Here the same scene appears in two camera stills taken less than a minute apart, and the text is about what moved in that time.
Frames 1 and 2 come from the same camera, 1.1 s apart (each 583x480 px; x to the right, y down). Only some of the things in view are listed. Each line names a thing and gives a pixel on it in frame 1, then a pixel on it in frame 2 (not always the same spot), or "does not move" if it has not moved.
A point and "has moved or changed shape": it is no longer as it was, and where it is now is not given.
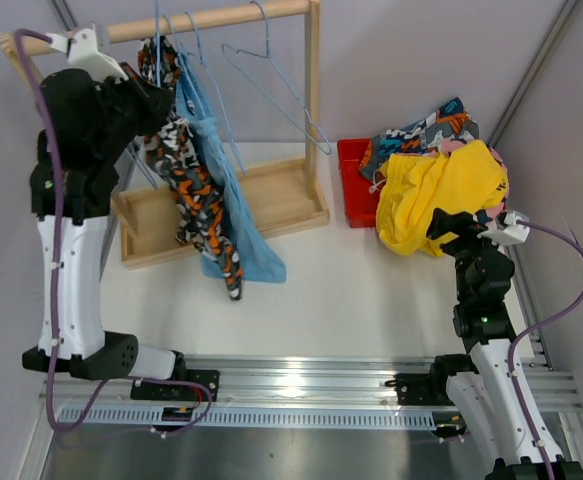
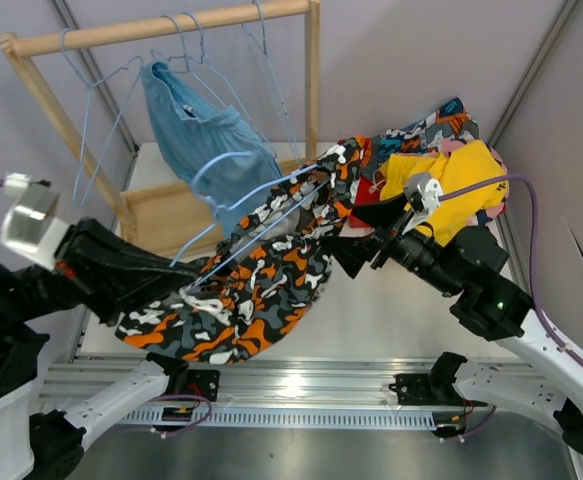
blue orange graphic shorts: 449,121 does not move
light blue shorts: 256,261 → 213,148
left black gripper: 155,102 → 111,273
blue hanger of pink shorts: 286,83 → 249,37
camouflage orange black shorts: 203,220 → 267,276
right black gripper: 443,223 → 353,252
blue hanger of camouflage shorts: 157,43 → 220,209
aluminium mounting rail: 289,392 does not move
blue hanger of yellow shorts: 218,98 → 203,58
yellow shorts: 467,178 does not move
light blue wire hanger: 140,159 has moved or changed shape
